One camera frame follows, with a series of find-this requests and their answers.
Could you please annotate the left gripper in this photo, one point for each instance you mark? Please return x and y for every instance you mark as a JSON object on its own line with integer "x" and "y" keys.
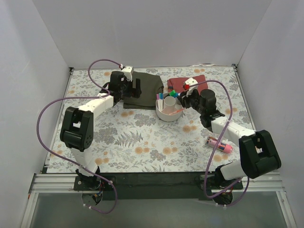
{"x": 132, "y": 88}

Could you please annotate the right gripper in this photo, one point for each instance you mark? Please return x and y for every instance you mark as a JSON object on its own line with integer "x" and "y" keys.
{"x": 185, "y": 99}

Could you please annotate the pink cap white marker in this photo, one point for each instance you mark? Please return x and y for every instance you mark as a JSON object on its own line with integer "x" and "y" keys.
{"x": 159, "y": 102}

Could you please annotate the teal cap white marker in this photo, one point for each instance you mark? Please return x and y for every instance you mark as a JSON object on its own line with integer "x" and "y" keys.
{"x": 161, "y": 100}

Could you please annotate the green cap black highlighter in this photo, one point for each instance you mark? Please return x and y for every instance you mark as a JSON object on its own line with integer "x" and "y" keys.
{"x": 172, "y": 92}

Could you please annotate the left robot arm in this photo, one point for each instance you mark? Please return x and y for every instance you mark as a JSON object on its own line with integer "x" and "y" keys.
{"x": 77, "y": 130}

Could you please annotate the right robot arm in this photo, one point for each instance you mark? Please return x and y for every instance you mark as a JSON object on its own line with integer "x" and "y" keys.
{"x": 258, "y": 153}

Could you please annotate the olive green folded cloth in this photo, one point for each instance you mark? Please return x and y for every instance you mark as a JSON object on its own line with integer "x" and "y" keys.
{"x": 150, "y": 86}

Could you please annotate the floral table mat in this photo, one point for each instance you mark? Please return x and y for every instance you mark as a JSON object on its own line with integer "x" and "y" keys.
{"x": 133, "y": 140}

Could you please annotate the white round divided organizer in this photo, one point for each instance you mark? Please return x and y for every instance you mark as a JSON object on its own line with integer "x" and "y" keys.
{"x": 171, "y": 104}

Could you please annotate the pink pencil case tube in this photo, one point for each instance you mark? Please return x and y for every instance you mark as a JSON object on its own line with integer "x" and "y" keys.
{"x": 223, "y": 147}

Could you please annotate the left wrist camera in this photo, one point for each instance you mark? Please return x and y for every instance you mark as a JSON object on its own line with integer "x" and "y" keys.
{"x": 128, "y": 72}

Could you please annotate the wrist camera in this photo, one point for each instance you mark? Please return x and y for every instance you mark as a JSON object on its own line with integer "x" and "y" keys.
{"x": 128, "y": 72}
{"x": 189, "y": 86}

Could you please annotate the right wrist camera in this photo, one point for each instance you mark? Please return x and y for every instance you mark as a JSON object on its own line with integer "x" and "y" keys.
{"x": 189, "y": 86}

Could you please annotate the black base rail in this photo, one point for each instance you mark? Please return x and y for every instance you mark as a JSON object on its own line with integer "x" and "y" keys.
{"x": 153, "y": 185}

